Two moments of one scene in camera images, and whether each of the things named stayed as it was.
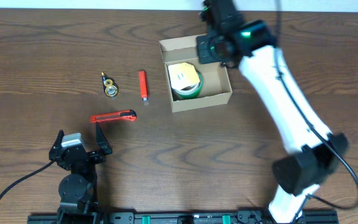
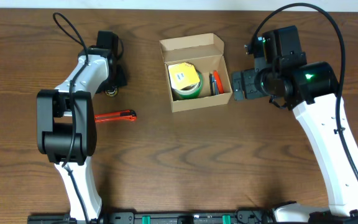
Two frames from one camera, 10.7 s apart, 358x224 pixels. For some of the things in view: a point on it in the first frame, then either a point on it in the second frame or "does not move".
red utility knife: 127,115 does not move
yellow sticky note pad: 182,75 does not move
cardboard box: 215,89 does not move
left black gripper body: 80,168 -> 119,78
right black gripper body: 208,49 -> 256,84
